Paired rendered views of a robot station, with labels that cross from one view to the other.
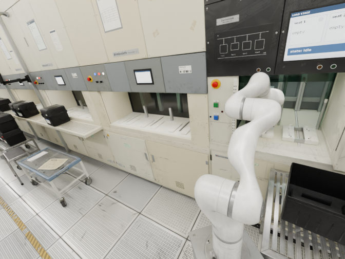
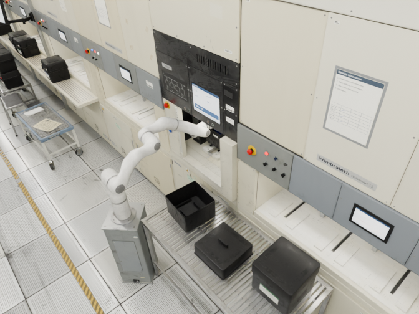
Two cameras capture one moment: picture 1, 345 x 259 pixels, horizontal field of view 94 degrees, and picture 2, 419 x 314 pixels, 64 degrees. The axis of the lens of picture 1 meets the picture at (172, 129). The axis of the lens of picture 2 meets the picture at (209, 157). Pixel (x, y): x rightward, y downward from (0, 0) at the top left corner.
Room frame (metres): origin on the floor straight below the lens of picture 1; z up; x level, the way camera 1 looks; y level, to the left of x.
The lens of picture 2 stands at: (-1.12, -1.30, 2.73)
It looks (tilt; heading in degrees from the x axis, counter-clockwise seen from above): 39 degrees down; 16
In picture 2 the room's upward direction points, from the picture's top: 3 degrees counter-clockwise
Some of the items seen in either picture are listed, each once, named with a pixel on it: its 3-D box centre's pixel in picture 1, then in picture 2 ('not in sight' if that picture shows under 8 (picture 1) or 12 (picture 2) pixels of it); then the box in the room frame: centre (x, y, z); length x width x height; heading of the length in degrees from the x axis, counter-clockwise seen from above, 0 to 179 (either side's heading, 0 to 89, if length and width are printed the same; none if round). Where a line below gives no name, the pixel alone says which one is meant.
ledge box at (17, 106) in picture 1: (26, 109); (26, 45); (3.13, 2.72, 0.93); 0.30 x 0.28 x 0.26; 57
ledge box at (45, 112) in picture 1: (55, 114); (55, 68); (2.43, 1.75, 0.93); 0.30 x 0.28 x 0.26; 51
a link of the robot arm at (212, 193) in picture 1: (219, 204); (113, 184); (0.40, -0.13, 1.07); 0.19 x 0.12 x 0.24; 53
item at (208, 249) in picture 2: not in sight; (223, 247); (0.21, -0.99, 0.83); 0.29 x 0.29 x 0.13; 56
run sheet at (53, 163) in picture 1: (53, 163); (47, 124); (1.81, 1.63, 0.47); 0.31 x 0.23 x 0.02; 76
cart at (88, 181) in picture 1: (56, 171); (50, 133); (1.93, 1.76, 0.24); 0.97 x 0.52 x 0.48; 57
